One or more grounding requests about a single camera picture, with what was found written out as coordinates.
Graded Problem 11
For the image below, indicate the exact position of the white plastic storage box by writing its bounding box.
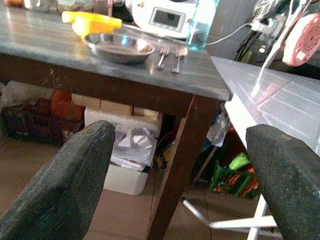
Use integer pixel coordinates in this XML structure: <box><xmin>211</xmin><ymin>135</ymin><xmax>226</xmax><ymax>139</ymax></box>
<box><xmin>83</xmin><ymin>107</ymin><xmax>163</xmax><ymax>196</ymax></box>

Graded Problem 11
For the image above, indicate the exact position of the metal fork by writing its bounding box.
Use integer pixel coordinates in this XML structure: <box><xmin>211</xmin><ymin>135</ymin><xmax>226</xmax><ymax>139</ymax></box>
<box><xmin>156</xmin><ymin>44</ymin><xmax>170</xmax><ymax>70</ymax></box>

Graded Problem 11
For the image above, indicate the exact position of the white plug adapter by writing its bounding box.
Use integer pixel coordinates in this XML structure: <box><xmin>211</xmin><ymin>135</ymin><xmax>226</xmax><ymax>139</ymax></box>
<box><xmin>250</xmin><ymin>21</ymin><xmax>272</xmax><ymax>33</ymax></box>

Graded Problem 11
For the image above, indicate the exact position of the pink round handheld fan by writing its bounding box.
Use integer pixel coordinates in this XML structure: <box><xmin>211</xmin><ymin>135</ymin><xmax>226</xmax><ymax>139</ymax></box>
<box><xmin>281</xmin><ymin>13</ymin><xmax>320</xmax><ymax>67</ymax></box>

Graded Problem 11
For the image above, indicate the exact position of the yellow colourful snack packet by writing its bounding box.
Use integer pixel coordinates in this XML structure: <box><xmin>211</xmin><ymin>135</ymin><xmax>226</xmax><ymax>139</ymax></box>
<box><xmin>154</xmin><ymin>132</ymin><xmax>176</xmax><ymax>171</ymax></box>

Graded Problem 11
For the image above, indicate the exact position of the white appliance power cable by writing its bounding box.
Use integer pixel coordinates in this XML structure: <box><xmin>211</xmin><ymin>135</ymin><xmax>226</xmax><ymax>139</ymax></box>
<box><xmin>206</xmin><ymin>22</ymin><xmax>253</xmax><ymax>46</ymax></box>

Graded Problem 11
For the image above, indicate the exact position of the metal spoon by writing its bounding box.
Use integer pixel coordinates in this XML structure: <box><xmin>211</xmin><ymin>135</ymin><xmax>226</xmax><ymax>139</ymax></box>
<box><xmin>171</xmin><ymin>47</ymin><xmax>188</xmax><ymax>74</ymax></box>

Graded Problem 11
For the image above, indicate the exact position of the clear plastic bag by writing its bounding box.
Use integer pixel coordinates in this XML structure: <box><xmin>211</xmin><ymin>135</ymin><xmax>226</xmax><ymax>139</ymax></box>
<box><xmin>206</xmin><ymin>107</ymin><xmax>230</xmax><ymax>148</ymax></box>

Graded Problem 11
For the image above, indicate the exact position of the beige cardboard box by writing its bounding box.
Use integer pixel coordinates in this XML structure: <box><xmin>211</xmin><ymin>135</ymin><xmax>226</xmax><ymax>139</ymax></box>
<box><xmin>71</xmin><ymin>92</ymin><xmax>102</xmax><ymax>109</ymax></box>

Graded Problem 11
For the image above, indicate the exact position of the green and orange shopping bag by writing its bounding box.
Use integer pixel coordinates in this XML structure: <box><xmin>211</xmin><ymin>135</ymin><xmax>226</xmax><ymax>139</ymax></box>
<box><xmin>209</xmin><ymin>152</ymin><xmax>260</xmax><ymax>200</ymax></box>

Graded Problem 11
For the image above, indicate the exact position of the clear blue water bottle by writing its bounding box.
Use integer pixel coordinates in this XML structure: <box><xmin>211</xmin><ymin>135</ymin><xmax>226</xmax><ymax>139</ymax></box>
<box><xmin>185</xmin><ymin>0</ymin><xmax>221</xmax><ymax>53</ymax></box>

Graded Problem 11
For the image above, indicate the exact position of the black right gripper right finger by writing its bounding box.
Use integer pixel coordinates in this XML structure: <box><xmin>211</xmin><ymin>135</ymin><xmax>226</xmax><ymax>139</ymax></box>
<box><xmin>245</xmin><ymin>124</ymin><xmax>320</xmax><ymax>240</ymax></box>

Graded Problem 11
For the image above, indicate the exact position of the dark red crate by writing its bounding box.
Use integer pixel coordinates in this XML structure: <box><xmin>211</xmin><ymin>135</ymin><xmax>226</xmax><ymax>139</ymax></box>
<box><xmin>2</xmin><ymin>99</ymin><xmax>85</xmax><ymax>146</ymax></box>

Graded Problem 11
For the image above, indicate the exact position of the white folding table, tiled top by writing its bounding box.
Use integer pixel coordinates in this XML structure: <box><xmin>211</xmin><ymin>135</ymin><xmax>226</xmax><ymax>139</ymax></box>
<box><xmin>182</xmin><ymin>56</ymin><xmax>320</xmax><ymax>240</ymax></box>

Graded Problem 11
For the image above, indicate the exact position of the white kitchen machine with screen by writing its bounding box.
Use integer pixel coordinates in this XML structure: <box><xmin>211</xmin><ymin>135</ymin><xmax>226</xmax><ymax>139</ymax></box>
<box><xmin>131</xmin><ymin>0</ymin><xmax>201</xmax><ymax>40</ymax></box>

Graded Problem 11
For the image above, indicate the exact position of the crumpled white paper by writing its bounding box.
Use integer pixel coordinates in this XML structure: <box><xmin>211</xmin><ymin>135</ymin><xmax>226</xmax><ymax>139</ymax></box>
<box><xmin>111</xmin><ymin>127</ymin><xmax>158</xmax><ymax>173</ymax></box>

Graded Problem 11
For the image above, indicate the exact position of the shallow metal bowl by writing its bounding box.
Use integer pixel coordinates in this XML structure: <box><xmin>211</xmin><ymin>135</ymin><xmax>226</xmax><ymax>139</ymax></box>
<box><xmin>83</xmin><ymin>32</ymin><xmax>156</xmax><ymax>65</ymax></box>

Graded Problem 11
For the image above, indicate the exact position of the dark wooden table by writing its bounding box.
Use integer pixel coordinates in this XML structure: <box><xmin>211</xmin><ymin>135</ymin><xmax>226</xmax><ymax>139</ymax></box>
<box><xmin>0</xmin><ymin>4</ymin><xmax>232</xmax><ymax>240</ymax></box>

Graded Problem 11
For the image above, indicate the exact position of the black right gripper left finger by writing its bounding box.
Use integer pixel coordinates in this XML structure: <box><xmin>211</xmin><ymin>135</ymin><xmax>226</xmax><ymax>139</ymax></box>
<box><xmin>0</xmin><ymin>120</ymin><xmax>117</xmax><ymax>240</ymax></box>

